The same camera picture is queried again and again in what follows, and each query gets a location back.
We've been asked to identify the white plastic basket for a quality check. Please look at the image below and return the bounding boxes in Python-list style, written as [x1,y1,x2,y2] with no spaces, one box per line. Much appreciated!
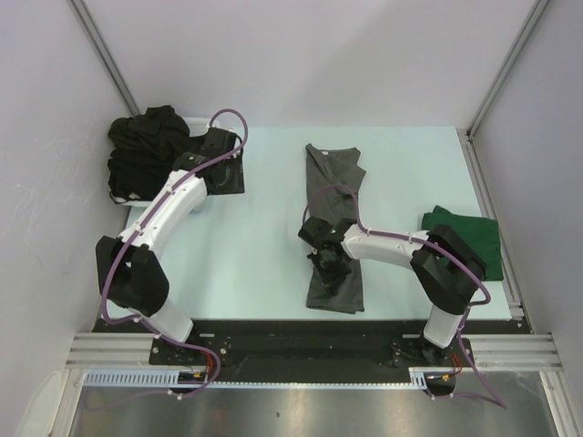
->
[108,116,222,214]

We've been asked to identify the black t shirts pile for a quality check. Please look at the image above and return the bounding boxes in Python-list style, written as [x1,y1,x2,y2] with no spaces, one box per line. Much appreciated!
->
[107,105,210,205]

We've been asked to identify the grey t shirt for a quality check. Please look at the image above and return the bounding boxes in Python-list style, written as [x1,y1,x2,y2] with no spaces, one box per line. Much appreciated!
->
[305,144,366,314]

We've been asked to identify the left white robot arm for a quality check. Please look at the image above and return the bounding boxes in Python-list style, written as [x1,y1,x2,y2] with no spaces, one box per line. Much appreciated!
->
[96,127,244,364]

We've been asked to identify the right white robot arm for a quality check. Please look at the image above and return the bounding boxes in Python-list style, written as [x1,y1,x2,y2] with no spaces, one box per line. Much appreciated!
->
[298,218,486,366]

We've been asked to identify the green folded t shirt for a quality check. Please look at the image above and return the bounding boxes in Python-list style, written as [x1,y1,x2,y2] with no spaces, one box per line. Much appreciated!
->
[421,205,504,281]

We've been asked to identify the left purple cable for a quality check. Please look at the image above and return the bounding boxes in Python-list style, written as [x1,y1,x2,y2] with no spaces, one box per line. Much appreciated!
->
[84,108,250,413]

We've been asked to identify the purple cable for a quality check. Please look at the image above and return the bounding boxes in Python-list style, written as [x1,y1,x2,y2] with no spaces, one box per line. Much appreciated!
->
[84,108,250,413]
[302,182,507,409]

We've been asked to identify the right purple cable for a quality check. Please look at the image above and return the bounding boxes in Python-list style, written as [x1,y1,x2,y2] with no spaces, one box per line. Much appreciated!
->
[302,182,507,409]

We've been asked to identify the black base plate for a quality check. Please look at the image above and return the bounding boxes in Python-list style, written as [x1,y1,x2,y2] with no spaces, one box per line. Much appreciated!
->
[93,318,533,386]

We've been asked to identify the light blue cable duct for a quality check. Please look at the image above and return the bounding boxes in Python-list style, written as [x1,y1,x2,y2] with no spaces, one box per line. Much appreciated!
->
[84,369,427,391]

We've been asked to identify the aluminium frame rail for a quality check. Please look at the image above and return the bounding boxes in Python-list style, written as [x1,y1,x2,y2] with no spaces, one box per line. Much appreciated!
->
[65,333,563,371]

